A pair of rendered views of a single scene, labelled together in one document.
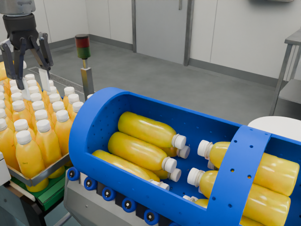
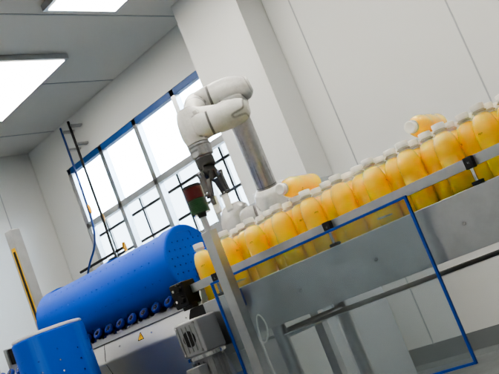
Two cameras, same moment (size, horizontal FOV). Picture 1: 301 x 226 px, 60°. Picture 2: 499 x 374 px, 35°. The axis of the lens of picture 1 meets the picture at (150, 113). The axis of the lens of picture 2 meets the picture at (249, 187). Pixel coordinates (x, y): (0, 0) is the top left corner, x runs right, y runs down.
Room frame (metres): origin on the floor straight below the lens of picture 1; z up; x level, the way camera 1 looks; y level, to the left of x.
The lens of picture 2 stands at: (3.77, 0.65, 0.79)
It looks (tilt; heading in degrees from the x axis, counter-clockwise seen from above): 9 degrees up; 183
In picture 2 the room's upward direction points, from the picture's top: 22 degrees counter-clockwise
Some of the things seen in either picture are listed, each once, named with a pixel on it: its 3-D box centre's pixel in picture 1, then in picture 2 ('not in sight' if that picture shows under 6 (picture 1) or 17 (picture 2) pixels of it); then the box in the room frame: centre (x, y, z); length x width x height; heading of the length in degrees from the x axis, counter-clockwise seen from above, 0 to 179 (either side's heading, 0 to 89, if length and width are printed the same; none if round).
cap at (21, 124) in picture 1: (21, 125); not in sight; (0.71, 0.42, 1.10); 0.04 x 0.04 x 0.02
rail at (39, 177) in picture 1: (79, 149); not in sight; (0.76, 0.26, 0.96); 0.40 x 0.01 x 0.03; 147
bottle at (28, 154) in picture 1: (31, 162); not in sight; (0.64, 0.38, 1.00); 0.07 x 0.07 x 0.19
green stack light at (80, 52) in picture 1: (83, 51); (199, 206); (1.22, 0.32, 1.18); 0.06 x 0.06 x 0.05
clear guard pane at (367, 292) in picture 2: not in sight; (329, 318); (1.28, 0.58, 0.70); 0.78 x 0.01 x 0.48; 57
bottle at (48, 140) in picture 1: (49, 150); not in sight; (0.70, 0.34, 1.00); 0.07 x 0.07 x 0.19
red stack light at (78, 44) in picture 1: (82, 41); (194, 194); (1.22, 0.32, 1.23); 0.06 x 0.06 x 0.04
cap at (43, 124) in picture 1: (43, 126); not in sight; (0.70, 0.34, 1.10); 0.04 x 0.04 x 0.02
